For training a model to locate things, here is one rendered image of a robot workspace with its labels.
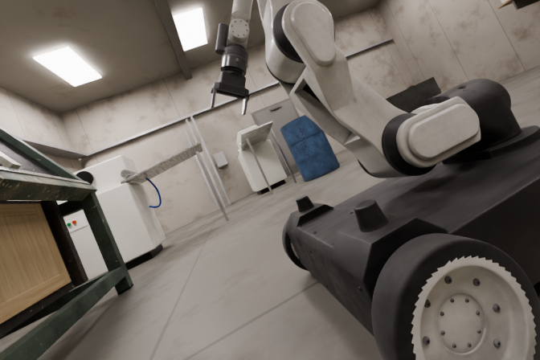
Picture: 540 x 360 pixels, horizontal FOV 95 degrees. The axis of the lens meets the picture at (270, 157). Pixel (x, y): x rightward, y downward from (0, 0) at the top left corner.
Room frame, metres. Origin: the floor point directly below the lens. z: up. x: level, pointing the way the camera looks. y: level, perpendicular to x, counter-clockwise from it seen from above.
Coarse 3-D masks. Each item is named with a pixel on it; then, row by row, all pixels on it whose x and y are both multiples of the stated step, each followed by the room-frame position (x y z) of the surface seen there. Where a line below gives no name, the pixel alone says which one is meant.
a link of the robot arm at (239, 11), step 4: (240, 4) 0.81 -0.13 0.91; (232, 8) 0.83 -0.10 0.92; (236, 8) 0.81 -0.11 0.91; (240, 8) 0.81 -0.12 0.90; (244, 8) 0.81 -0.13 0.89; (248, 8) 0.82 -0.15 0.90; (232, 12) 0.82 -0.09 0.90; (236, 12) 0.82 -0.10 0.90; (240, 12) 0.81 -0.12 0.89; (244, 12) 0.81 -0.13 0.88; (248, 12) 0.82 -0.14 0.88; (232, 16) 0.84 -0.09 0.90; (236, 16) 0.84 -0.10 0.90; (240, 16) 0.84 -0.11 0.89; (244, 16) 0.83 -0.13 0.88; (248, 16) 0.83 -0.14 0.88; (232, 20) 0.85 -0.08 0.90; (244, 20) 0.86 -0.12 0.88; (248, 20) 0.85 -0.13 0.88; (248, 24) 0.86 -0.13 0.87
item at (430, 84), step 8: (432, 80) 4.39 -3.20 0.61; (408, 88) 4.40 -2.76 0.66; (416, 88) 4.40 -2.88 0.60; (424, 88) 4.39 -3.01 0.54; (432, 88) 4.39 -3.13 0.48; (392, 96) 4.40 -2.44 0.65; (400, 96) 4.40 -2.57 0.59; (408, 96) 4.40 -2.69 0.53; (416, 96) 4.40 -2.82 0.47; (424, 96) 4.39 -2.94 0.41; (432, 96) 4.39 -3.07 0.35; (392, 104) 4.41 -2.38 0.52; (400, 104) 4.40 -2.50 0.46; (408, 104) 4.40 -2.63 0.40; (416, 104) 4.40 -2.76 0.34
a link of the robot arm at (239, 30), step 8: (224, 24) 0.81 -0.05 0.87; (232, 24) 0.77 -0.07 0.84; (240, 24) 0.78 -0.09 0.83; (224, 32) 0.81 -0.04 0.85; (232, 32) 0.77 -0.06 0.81; (240, 32) 0.78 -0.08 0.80; (248, 32) 0.78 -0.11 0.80; (216, 40) 0.82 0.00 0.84; (224, 40) 0.81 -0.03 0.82; (232, 40) 0.80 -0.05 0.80; (240, 40) 0.79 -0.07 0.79; (216, 48) 0.81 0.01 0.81; (224, 48) 0.80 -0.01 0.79; (232, 48) 0.79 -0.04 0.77; (240, 48) 0.80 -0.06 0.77
